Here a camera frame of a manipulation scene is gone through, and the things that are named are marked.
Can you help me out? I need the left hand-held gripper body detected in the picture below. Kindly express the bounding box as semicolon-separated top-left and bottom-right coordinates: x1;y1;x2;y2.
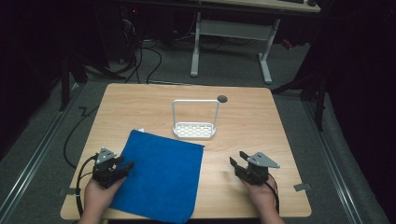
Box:
92;147;125;189

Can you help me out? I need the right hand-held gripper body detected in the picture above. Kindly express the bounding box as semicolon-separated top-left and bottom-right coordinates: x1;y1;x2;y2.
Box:
240;151;281;187

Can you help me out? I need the blue towel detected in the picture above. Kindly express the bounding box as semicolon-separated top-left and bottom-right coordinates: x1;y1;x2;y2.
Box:
109;129;205;224

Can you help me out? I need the person's right hand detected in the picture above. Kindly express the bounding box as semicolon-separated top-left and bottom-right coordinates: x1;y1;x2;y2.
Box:
241;178;278;217

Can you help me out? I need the person's left hand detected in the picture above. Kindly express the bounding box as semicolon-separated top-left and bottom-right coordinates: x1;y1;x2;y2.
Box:
83;176;127;220

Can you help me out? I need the grey tape strip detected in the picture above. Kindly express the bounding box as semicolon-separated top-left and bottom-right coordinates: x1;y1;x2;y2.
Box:
58;187;78;197
293;182;312;192

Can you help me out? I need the white towel rack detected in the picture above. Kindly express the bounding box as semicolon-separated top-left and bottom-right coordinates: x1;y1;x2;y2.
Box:
172;99;220;141

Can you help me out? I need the black stand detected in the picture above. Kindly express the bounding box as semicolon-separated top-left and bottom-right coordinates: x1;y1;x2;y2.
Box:
58;52;129;112
270;69;328;133

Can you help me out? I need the white-legged wooden desk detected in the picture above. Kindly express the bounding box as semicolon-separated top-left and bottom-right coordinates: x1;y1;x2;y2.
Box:
190;0;321;85

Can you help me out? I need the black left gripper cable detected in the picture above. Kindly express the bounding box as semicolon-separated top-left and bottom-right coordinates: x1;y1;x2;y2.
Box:
75;154;98;218

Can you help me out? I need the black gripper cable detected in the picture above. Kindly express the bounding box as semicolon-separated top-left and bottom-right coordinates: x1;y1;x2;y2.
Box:
75;154;98;218
266;173;280;216

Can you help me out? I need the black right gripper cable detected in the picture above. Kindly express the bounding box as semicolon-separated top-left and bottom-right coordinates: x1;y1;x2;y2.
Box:
266;173;280;216

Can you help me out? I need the black floor cable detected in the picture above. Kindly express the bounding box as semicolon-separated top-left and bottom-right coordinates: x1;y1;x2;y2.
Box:
63;105;100;171

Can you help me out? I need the metal floor rail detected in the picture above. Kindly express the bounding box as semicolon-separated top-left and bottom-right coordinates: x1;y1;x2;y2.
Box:
303;101;364;224
0;83;86;216

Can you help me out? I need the bundle of black cables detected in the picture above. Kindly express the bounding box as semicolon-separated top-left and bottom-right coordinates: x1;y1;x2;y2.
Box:
106;8;163;85

